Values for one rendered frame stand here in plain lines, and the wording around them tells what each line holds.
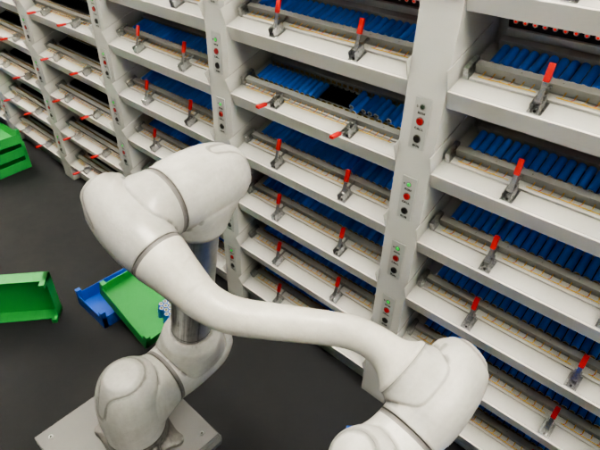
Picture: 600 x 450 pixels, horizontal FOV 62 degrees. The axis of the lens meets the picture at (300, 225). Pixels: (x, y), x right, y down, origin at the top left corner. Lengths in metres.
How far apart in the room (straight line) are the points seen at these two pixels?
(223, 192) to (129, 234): 0.20
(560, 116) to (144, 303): 1.60
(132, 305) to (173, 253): 1.28
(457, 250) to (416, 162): 0.25
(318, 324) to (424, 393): 0.18
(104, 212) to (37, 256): 1.73
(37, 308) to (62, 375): 0.37
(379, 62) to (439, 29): 0.18
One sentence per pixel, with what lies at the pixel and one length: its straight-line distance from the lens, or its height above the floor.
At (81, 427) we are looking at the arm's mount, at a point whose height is 0.23.
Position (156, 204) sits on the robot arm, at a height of 1.03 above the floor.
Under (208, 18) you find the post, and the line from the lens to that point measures 1.60.
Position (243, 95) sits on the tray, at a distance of 1.58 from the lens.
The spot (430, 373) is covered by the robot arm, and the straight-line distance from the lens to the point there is 0.77.
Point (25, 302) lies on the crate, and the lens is 2.28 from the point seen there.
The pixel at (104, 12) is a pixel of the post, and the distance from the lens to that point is 2.14.
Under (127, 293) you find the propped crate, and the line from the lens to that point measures 2.12.
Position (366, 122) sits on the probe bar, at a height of 0.94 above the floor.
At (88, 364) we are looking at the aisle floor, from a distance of 2.02.
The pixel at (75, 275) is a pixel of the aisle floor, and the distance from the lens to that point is 2.41.
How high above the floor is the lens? 1.49
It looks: 36 degrees down
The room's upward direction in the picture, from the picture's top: 2 degrees clockwise
